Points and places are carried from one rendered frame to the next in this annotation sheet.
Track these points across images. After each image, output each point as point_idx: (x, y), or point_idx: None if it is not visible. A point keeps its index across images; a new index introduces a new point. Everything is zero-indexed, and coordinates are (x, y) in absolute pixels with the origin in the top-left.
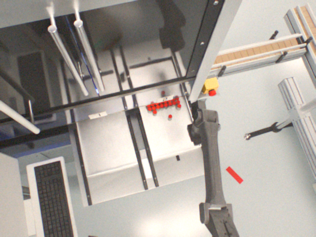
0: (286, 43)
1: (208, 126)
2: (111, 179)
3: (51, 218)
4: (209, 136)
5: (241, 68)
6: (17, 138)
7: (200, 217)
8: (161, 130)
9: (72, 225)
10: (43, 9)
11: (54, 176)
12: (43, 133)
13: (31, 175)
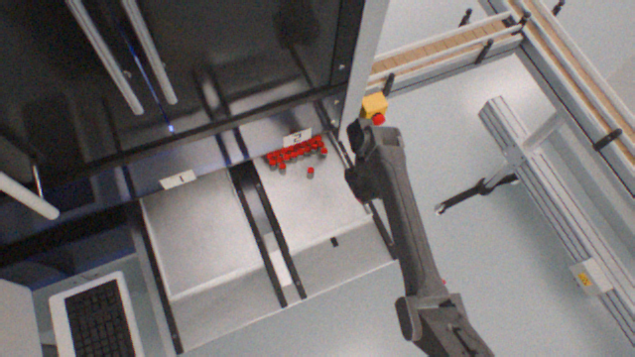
0: (487, 31)
1: (387, 154)
2: (217, 298)
3: None
4: (391, 171)
5: (420, 79)
6: (27, 248)
7: (402, 328)
8: (298, 198)
9: None
10: None
11: (106, 309)
12: (79, 231)
13: (59, 315)
